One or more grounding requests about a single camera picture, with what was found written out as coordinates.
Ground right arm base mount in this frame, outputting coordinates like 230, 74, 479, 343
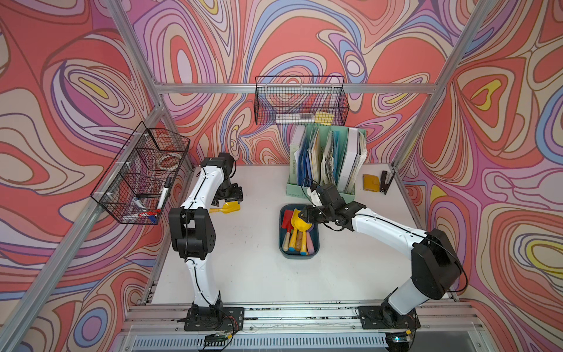
356, 302, 421, 331

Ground teal storage box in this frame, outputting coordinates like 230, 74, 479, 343
278, 203, 320, 260

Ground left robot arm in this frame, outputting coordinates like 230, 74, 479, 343
169, 153, 243, 315

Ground yellow square shovel yellow handle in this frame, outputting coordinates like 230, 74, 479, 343
288, 228, 299, 252

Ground black white marker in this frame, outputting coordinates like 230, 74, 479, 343
156, 176, 172, 212

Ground yellow sponge in basket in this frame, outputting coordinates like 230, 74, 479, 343
314, 110, 335, 126

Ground wire basket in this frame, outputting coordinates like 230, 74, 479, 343
90, 122, 191, 225
254, 73, 350, 126

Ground clear box in basket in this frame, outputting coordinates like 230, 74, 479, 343
275, 113, 315, 125

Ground left wire basket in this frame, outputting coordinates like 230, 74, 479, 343
90, 122, 191, 225

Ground blue folder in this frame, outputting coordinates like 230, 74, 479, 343
297, 130, 313, 187

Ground yellow shovel blue-tipped handle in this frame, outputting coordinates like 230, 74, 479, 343
300, 231, 308, 255

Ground purple trowel pink handle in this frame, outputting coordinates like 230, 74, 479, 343
306, 232, 315, 255

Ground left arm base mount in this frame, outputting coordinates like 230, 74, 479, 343
177, 304, 245, 332

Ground white book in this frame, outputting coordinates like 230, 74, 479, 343
337, 128, 361, 194

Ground black stapler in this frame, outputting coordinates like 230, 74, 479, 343
380, 164, 396, 195

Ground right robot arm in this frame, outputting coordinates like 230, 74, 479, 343
299, 184, 467, 318

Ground back wire basket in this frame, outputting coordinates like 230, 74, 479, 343
254, 73, 350, 126

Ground green file organizer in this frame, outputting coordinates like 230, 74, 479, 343
286, 125, 368, 202

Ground yellow sticky note pad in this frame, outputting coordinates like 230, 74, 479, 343
362, 174, 381, 192

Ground yellow round shovel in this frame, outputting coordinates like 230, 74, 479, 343
209, 202, 240, 214

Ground red square shovel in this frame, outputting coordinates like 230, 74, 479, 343
281, 210, 293, 252

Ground yellow shovel wooden handle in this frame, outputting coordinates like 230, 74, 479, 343
291, 209, 312, 255

